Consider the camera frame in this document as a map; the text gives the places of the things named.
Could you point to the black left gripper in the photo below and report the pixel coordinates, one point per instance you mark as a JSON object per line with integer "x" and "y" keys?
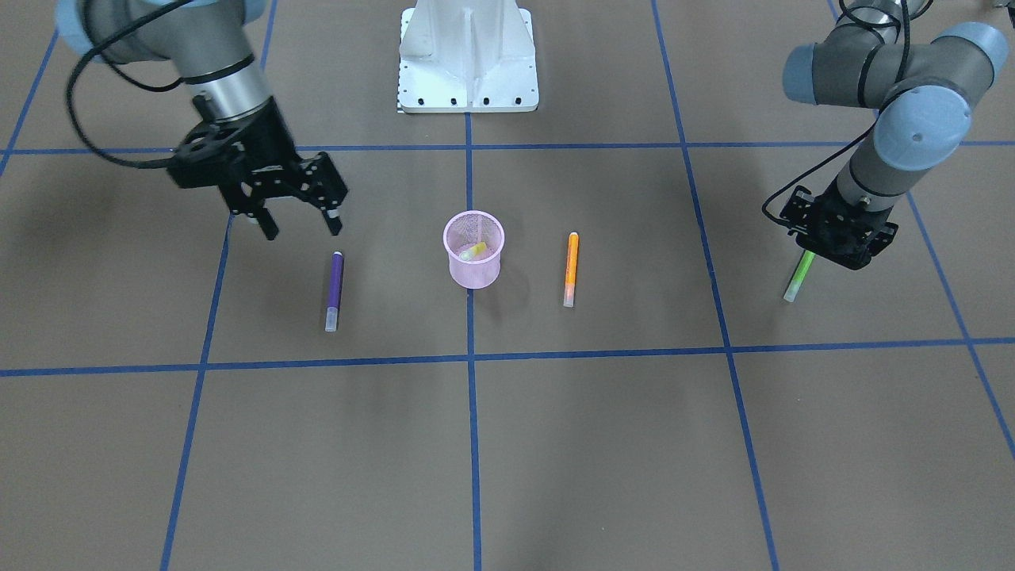
{"x": 873, "y": 233}

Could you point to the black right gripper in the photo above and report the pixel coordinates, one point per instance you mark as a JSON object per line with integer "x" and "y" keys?
{"x": 271, "y": 145}

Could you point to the green highlighter pen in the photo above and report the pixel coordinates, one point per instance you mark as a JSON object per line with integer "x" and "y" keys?
{"x": 798, "y": 277}

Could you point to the purple highlighter pen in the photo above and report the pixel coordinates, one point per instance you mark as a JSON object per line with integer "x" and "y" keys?
{"x": 334, "y": 292}

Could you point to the orange highlighter pen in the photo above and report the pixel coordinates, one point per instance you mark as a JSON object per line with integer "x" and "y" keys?
{"x": 571, "y": 264}

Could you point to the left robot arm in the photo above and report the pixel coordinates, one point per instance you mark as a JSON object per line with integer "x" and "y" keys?
{"x": 924, "y": 97}

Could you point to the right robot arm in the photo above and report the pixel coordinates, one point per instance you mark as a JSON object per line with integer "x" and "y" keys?
{"x": 204, "y": 41}

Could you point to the pink mesh pen holder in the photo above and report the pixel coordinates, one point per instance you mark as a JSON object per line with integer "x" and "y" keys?
{"x": 473, "y": 226}

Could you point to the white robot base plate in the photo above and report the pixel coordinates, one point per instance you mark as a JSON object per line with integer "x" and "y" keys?
{"x": 467, "y": 57}

